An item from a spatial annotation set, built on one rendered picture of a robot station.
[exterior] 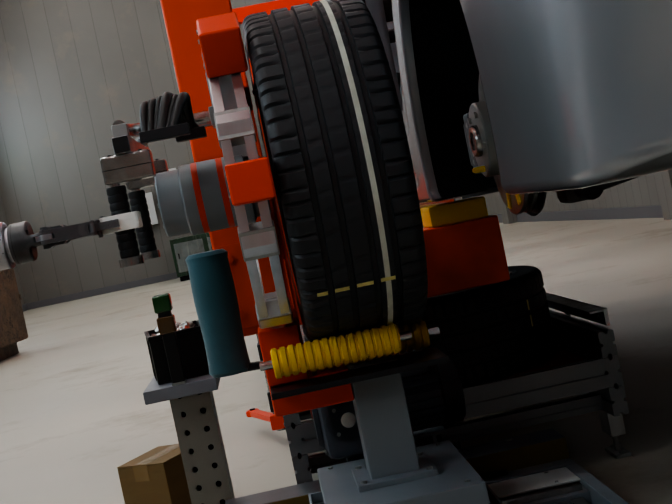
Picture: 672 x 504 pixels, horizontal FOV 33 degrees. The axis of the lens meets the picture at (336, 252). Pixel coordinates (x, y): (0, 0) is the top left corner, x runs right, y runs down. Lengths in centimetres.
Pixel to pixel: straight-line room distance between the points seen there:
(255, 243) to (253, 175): 15
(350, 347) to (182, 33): 94
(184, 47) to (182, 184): 57
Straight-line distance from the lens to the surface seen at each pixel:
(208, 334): 234
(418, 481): 223
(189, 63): 267
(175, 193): 218
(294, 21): 211
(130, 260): 206
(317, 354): 211
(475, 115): 223
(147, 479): 324
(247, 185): 188
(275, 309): 212
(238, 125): 198
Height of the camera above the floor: 79
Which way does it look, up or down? 2 degrees down
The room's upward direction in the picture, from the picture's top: 12 degrees counter-clockwise
